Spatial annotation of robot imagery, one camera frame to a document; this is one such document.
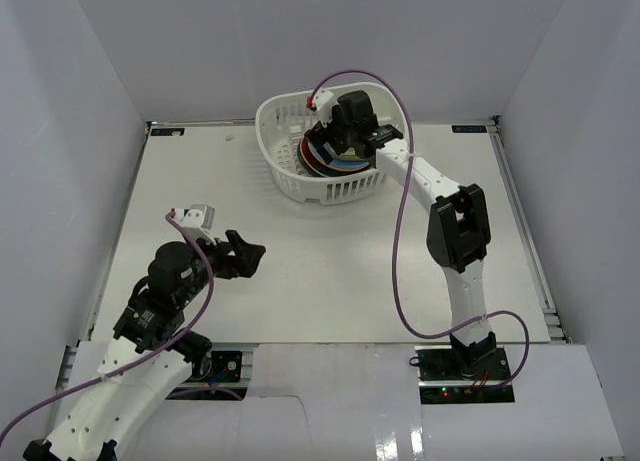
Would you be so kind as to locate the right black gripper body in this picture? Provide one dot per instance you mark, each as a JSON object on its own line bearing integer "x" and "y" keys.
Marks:
{"x": 335, "y": 131}

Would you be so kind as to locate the grey deer plate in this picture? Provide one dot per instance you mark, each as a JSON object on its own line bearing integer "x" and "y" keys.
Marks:
{"x": 307, "y": 160}

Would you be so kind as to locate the round yellow plate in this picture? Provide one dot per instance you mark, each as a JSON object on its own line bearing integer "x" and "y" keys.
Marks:
{"x": 322, "y": 152}

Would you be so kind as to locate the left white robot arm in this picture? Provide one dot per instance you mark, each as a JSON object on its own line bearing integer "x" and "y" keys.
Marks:
{"x": 153, "y": 350}

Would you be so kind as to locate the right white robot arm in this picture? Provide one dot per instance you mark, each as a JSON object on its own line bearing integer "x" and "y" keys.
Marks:
{"x": 458, "y": 231}

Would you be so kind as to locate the white plastic dish bin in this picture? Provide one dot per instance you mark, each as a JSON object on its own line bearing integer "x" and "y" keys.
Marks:
{"x": 299, "y": 171}

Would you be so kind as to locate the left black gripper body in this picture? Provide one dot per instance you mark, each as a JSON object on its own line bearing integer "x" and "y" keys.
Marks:
{"x": 231, "y": 260}

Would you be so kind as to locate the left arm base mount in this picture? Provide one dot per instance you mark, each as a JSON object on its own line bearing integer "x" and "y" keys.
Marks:
{"x": 217, "y": 377}

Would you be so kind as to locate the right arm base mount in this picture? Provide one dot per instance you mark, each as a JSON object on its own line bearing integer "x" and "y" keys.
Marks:
{"x": 445, "y": 380}

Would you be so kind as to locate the red teal flower plate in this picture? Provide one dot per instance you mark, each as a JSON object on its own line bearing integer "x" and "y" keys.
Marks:
{"x": 329, "y": 172}

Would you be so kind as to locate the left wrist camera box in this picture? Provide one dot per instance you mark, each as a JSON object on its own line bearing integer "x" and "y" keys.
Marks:
{"x": 196, "y": 221}

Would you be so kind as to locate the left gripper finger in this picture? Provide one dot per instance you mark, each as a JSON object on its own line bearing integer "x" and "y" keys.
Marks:
{"x": 237, "y": 243}
{"x": 247, "y": 261}

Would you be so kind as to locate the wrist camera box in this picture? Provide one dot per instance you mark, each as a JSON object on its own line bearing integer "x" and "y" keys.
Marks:
{"x": 196, "y": 221}
{"x": 321, "y": 104}

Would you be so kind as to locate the round blue plate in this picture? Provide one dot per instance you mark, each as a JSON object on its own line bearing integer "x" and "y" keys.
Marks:
{"x": 347, "y": 162}

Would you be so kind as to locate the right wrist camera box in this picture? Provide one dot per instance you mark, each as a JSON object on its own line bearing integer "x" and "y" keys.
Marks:
{"x": 321, "y": 104}

